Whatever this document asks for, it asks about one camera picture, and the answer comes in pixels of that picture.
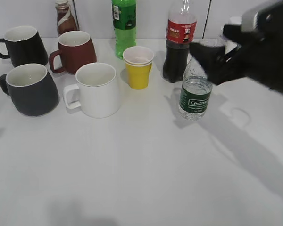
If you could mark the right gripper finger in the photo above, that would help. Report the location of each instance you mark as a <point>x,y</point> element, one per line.
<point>244,38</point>
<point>219,66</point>

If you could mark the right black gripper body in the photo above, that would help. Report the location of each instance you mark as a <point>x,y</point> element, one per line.
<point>263,61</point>

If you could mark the clear water bottle green label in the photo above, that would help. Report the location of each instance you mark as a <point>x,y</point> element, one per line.
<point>195,92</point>

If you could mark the dark grey ceramic mug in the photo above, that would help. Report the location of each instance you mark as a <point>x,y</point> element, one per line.
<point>31,89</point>

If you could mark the white ceramic mug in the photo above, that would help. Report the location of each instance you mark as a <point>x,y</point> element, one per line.
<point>96,91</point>

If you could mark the dark red ceramic mug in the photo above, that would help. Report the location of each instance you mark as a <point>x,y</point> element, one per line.
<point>75,49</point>

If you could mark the black ceramic mug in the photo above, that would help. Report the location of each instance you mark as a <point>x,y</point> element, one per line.
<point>24,46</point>

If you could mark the white yogurt drink bottle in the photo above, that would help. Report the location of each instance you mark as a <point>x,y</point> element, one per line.
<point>227,34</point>

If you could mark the cola bottle red label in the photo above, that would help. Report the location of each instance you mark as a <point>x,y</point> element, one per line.
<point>181,26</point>

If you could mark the yellow plastic cup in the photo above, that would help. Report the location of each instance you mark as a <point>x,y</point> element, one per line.
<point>138,61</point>

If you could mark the green soda bottle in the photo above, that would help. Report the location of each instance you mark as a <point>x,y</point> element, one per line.
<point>124,23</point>

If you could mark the brown swirl drink bottle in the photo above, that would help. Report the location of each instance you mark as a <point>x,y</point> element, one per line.
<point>65,20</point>

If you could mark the silver camera box right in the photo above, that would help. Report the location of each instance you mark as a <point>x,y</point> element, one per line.
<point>249,19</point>

